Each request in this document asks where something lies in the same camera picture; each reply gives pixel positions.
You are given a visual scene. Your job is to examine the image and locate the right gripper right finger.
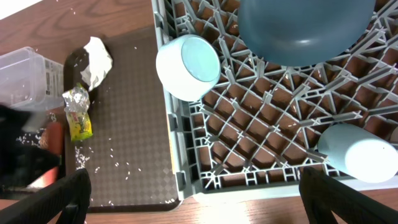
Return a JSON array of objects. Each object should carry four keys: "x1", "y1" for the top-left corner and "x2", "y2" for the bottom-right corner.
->
[{"x1": 299, "y1": 167, "x2": 397, "y2": 223}]

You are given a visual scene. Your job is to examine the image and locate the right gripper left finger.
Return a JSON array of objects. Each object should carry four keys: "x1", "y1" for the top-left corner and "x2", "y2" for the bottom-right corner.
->
[{"x1": 1, "y1": 169, "x2": 91, "y2": 224}]

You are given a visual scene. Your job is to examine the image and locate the small blue cup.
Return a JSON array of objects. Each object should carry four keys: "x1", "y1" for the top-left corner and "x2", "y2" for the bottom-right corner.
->
[{"x1": 317, "y1": 123, "x2": 397, "y2": 184}]

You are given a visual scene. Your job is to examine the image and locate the orange carrot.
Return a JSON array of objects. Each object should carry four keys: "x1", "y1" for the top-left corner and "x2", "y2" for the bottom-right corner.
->
[{"x1": 28, "y1": 122, "x2": 64, "y2": 189}]

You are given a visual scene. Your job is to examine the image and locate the foil snack wrapper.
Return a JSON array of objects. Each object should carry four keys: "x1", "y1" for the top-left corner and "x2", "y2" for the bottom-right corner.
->
[{"x1": 62, "y1": 83, "x2": 93, "y2": 141}]

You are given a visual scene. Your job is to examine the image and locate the white napkin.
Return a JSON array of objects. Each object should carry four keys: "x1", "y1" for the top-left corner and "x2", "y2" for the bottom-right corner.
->
[{"x1": 80, "y1": 37, "x2": 113, "y2": 91}]

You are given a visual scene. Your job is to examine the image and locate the dark blue plate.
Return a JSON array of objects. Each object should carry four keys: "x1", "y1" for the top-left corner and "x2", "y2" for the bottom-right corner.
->
[{"x1": 238, "y1": 0, "x2": 376, "y2": 67}]

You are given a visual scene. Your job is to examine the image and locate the light blue rice bowl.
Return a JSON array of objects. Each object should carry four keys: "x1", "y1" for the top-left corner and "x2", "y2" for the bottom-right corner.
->
[{"x1": 155, "y1": 34, "x2": 221, "y2": 101}]

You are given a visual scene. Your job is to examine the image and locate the grey dishwasher rack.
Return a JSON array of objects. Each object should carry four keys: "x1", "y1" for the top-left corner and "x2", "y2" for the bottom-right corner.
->
[{"x1": 152, "y1": 0, "x2": 397, "y2": 201}]

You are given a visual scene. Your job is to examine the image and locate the black plastic bin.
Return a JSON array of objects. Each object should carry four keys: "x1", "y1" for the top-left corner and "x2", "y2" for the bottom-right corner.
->
[{"x1": 1, "y1": 105, "x2": 64, "y2": 200}]

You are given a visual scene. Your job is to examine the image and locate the dark brown serving tray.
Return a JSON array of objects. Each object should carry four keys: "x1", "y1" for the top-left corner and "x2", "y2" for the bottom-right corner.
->
[{"x1": 65, "y1": 27, "x2": 180, "y2": 213}]

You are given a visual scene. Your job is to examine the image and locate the white rice pile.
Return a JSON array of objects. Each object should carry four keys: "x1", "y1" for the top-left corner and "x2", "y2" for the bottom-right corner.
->
[{"x1": 16, "y1": 112, "x2": 57, "y2": 149}]

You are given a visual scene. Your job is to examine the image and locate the clear plastic bin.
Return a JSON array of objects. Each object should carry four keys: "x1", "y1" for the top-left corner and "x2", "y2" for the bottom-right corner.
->
[{"x1": 0, "y1": 47, "x2": 64, "y2": 111}]

